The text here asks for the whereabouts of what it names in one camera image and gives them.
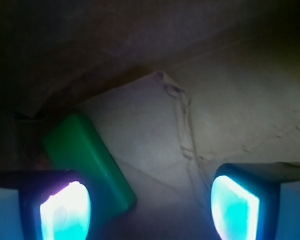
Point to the green rectangular block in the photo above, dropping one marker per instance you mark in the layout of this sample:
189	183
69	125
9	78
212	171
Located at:
75	144

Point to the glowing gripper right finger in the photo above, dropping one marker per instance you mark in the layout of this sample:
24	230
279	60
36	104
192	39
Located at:
256	201

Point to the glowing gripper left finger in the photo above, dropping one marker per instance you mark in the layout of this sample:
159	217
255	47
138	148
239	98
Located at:
44	205

